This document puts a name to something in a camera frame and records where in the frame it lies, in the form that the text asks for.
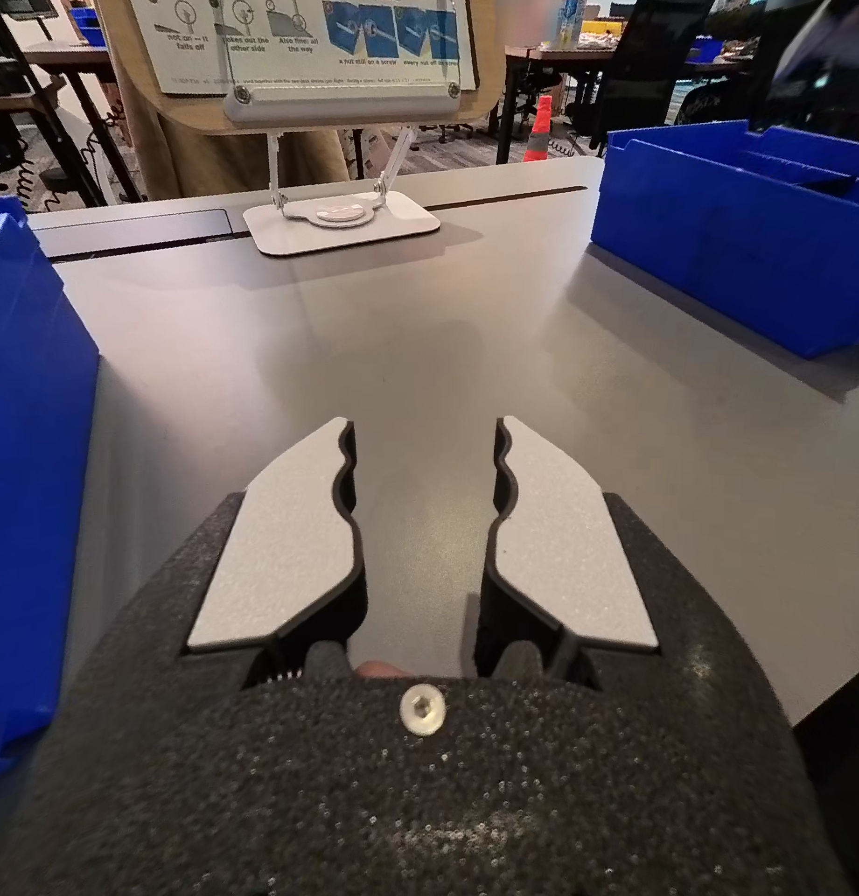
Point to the white document stand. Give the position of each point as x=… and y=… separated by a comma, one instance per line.
x=401, y=224

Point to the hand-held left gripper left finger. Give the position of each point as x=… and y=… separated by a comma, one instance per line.
x=289, y=546

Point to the blue plastic storage bin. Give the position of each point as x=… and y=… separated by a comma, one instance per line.
x=716, y=266
x=23, y=490

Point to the printed instruction sheet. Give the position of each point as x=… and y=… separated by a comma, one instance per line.
x=296, y=42

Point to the small blue bin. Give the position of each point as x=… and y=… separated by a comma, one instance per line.
x=86, y=24
x=706, y=50

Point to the wooden table with black legs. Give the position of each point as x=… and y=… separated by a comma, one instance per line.
x=541, y=54
x=58, y=52

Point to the clear plastic bottle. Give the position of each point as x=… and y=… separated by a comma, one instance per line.
x=573, y=21

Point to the black office chair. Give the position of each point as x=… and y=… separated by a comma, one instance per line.
x=646, y=56

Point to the orange traffic cone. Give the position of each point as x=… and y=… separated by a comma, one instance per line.
x=540, y=136

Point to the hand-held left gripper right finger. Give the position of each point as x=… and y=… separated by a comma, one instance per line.
x=562, y=546

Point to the tan wooden board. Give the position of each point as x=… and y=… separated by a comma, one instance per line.
x=486, y=70

